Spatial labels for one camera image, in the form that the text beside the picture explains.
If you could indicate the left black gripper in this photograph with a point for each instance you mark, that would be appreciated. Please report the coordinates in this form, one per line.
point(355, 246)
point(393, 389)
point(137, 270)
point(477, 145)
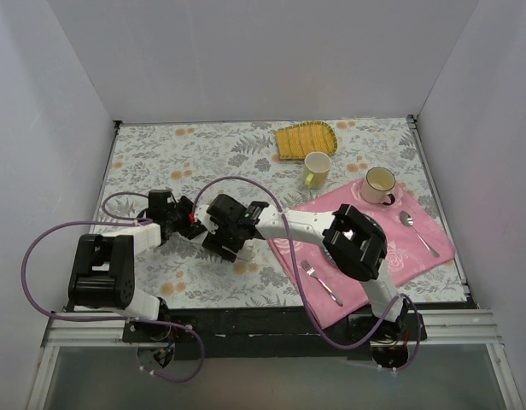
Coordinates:
point(184, 219)

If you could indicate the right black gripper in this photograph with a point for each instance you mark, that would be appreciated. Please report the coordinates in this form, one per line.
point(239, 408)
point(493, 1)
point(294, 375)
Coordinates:
point(220, 243)

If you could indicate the white cloth napkin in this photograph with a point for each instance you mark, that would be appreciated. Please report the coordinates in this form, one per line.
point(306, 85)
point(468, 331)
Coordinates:
point(223, 244)

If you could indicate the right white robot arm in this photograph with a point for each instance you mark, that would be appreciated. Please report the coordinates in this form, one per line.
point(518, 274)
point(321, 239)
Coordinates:
point(356, 245)

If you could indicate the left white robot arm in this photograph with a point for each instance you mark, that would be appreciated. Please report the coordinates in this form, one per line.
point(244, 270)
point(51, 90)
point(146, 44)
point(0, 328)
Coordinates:
point(103, 274)

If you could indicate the floral tablecloth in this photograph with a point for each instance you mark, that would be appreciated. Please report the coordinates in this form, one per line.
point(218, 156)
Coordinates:
point(240, 159)

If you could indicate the silver fork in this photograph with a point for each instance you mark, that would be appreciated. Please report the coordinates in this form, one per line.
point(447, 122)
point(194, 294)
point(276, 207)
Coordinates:
point(310, 271)

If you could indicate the yellow-green mug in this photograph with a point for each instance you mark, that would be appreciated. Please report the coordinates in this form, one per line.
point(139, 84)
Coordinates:
point(316, 169)

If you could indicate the yellow woven bamboo tray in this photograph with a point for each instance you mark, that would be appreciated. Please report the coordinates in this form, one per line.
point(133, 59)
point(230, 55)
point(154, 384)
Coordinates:
point(297, 141)

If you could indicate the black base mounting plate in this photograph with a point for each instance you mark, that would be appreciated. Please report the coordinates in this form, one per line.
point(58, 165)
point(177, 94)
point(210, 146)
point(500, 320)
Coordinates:
point(263, 332)

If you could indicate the cream enamel mug dark rim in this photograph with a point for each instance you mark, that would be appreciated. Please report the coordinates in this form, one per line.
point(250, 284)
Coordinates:
point(378, 186)

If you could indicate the silver spoon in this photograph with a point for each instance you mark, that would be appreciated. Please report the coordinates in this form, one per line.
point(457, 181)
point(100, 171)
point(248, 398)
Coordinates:
point(407, 220)

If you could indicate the pink rose placemat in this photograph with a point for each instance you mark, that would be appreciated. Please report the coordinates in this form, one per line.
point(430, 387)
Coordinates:
point(407, 257)

